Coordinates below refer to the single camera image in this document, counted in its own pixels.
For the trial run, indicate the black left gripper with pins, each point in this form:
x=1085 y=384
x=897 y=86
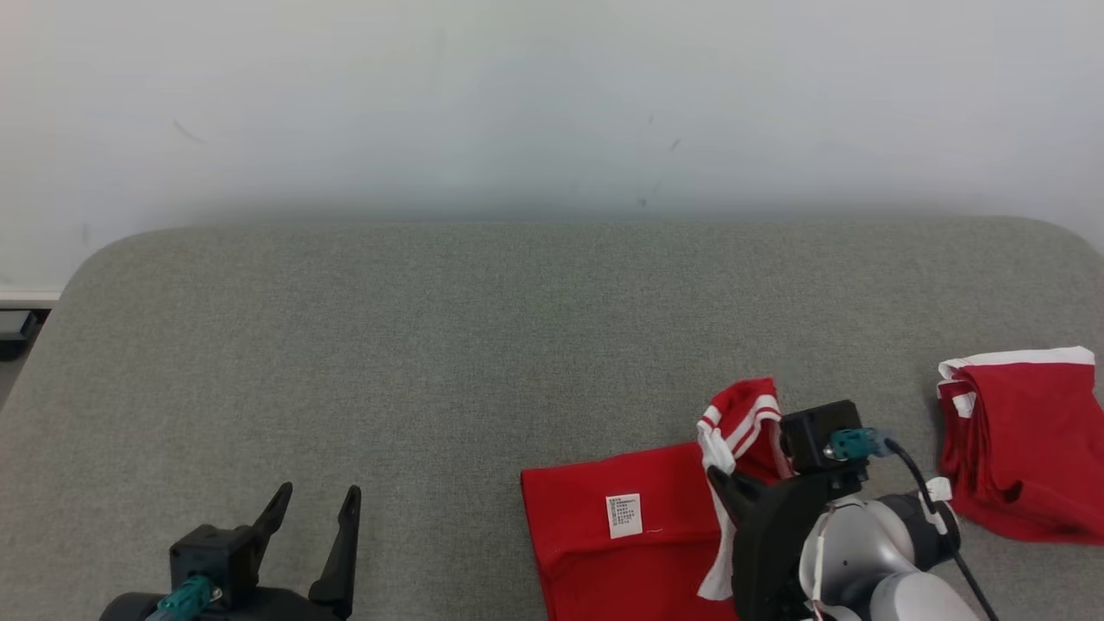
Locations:
x=259 y=608

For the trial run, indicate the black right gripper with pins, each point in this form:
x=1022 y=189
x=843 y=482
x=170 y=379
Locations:
x=768 y=552

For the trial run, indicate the red jersey with white sleeves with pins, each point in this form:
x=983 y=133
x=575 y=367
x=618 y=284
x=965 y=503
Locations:
x=586 y=535

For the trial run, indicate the red shorts with white stripes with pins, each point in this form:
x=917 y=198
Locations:
x=1026 y=448

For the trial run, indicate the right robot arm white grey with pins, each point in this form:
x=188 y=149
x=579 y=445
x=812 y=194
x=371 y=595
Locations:
x=871 y=561

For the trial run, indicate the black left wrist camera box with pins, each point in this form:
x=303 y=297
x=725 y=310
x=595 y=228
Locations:
x=216 y=552

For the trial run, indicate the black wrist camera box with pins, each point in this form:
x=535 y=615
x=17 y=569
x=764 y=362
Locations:
x=216 y=552
x=815 y=431

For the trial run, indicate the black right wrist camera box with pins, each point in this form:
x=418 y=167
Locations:
x=815 y=431

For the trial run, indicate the teal right camera connector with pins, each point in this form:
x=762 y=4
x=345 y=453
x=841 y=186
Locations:
x=849 y=444

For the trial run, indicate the teal camera connector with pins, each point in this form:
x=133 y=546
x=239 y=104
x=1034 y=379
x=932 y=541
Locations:
x=185 y=597
x=849 y=444

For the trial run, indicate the teal left camera connector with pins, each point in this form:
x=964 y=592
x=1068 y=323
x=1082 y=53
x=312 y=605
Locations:
x=185 y=597

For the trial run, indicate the black wall baseboard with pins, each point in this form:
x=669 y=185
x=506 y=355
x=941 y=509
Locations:
x=17 y=323

